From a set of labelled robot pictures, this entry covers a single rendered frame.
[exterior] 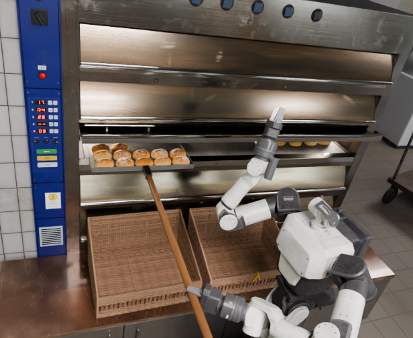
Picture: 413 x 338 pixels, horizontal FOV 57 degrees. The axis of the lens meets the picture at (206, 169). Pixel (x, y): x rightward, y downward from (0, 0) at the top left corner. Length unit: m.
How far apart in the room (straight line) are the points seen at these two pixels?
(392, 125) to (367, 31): 4.27
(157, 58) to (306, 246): 1.07
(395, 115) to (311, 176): 3.97
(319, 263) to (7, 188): 1.53
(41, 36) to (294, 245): 1.32
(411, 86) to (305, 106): 4.15
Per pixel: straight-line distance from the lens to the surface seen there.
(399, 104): 6.50
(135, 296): 2.06
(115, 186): 2.18
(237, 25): 1.96
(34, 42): 1.79
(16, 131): 1.99
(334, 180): 2.82
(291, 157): 2.50
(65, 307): 2.18
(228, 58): 1.99
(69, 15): 1.79
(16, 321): 2.17
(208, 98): 2.05
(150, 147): 2.27
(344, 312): 1.38
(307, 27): 2.15
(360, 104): 2.60
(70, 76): 1.86
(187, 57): 1.91
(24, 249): 2.43
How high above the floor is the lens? 2.30
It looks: 31 degrees down
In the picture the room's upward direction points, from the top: 12 degrees clockwise
